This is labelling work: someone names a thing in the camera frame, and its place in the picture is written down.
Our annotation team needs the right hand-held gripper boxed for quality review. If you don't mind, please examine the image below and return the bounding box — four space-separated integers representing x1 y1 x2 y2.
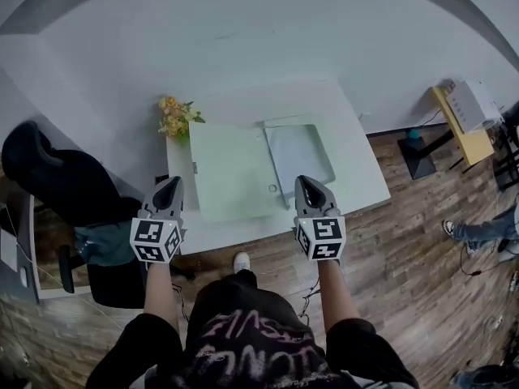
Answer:
292 175 347 263

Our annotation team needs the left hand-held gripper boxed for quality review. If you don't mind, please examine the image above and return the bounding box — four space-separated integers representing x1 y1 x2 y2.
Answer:
129 176 189 265

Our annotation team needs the pale green mat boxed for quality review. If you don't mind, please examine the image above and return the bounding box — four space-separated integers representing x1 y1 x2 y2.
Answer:
188 113 337 223

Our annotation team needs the person's right forearm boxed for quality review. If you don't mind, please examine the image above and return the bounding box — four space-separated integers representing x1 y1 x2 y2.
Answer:
315 259 360 336

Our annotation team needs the person's left forearm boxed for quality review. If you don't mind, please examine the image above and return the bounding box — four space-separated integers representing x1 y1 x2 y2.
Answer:
142 262 179 334

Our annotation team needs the white table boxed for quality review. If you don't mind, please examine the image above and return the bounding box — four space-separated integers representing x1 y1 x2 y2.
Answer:
165 78 392 257

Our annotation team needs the teal garment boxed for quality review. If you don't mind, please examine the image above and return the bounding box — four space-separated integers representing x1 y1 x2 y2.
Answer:
74 220 141 267

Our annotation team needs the yellow artificial flower bouquet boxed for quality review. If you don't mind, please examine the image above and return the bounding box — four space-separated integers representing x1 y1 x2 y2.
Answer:
157 96 207 140

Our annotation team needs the person's white shoe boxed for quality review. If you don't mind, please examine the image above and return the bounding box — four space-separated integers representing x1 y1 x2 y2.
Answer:
233 251 251 275

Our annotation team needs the black office chair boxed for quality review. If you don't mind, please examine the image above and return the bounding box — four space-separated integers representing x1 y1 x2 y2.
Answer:
2 120 191 310

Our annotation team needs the person's black printed t-shirt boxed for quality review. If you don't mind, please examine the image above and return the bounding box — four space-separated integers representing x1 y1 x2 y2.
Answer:
91 271 421 389

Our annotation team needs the silver laptop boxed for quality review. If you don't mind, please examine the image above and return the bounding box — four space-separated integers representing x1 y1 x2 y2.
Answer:
0 229 19 271

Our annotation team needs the yellow wooden desk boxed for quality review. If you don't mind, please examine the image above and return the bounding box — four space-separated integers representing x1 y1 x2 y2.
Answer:
397 86 498 180

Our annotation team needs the white microwave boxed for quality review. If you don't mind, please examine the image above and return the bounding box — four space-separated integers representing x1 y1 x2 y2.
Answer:
444 79 504 133

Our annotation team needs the black side table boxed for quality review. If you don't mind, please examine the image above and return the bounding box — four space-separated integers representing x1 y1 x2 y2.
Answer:
496 111 519 192

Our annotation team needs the dark desk with white frame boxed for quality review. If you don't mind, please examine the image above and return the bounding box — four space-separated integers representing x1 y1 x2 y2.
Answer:
0 192 88 306

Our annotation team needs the black cable with adapter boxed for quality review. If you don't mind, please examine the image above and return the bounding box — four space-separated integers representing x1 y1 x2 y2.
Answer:
460 241 487 277

